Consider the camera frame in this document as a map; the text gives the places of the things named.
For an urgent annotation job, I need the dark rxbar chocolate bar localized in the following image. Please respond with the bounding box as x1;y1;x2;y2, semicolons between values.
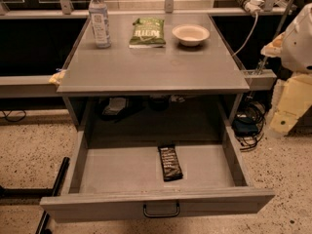
158;144;183;182

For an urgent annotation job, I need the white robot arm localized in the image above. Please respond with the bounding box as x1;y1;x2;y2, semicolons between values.
261;4;312;136

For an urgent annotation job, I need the grey counter cabinet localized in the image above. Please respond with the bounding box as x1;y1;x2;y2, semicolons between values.
58;15;250;135

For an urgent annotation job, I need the grey open drawer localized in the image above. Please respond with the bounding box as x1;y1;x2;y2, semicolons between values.
39;109;276;224

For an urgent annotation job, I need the yellow sponge at counter edge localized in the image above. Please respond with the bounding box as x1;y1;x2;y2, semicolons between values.
49;70;66;85

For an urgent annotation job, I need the green kettle chips bag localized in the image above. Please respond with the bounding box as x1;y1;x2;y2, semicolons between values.
129;18;166;48

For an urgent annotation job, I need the white paper bowl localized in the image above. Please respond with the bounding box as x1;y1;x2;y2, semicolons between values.
172;24;210;47

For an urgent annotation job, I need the clear plastic water bottle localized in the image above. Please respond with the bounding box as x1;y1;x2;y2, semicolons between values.
89;0;111;49

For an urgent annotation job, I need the white power strip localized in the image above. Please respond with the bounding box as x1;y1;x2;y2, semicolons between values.
236;0;263;16

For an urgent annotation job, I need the diagonal metal rod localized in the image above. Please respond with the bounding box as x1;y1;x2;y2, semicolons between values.
255;0;294;75

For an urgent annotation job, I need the black cable bundle on floor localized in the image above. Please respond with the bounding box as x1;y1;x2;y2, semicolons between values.
231;100;267;152

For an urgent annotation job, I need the black drawer handle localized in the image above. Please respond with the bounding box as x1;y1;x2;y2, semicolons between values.
142;203;180;218

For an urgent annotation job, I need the white power cable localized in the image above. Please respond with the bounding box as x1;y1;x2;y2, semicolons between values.
231;12;259;58

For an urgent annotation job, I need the grey aluminium frame beam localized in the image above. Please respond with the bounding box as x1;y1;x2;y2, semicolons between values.
0;75;59;98

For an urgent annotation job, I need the black cable loop left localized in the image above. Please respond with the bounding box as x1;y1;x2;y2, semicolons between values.
0;109;27;123

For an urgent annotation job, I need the black floor rail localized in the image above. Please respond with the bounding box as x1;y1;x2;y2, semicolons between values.
0;157;70;234

